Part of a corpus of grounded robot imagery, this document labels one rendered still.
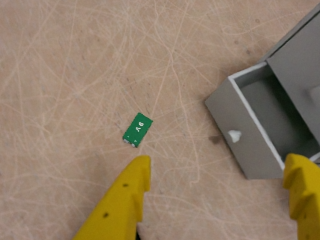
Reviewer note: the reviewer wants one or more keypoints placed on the green 9v battery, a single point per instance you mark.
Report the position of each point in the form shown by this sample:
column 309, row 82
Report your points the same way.
column 136, row 130

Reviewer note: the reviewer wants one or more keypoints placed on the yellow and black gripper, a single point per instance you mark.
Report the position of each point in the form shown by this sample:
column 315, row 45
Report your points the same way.
column 117, row 213

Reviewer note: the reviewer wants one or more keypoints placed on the grey chest of drawers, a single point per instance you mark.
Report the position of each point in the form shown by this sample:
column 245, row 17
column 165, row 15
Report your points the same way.
column 304, row 22

